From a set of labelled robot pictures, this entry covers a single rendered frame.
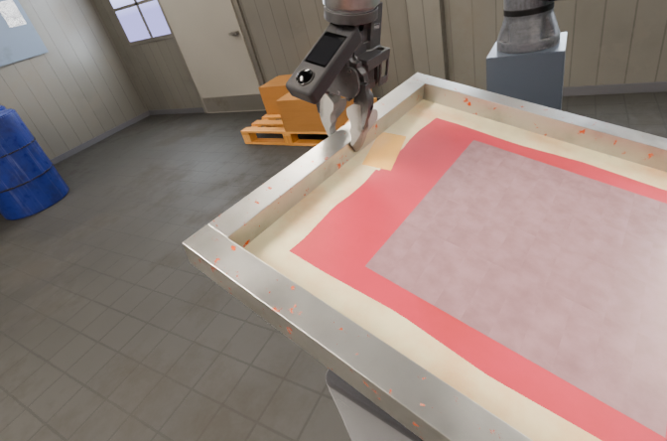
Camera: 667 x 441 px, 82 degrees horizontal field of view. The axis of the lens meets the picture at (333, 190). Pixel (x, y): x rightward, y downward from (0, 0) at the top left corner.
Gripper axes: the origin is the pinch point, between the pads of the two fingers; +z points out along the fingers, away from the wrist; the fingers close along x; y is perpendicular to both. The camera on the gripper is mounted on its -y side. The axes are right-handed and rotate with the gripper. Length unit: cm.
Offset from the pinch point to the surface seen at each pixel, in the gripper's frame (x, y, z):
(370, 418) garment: -21.8, -22.6, 28.4
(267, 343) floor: 55, 11, 146
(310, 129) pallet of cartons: 184, 197, 162
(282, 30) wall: 298, 287, 114
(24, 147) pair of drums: 415, 21, 178
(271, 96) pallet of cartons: 269, 229, 166
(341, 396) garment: -16.4, -22.6, 28.8
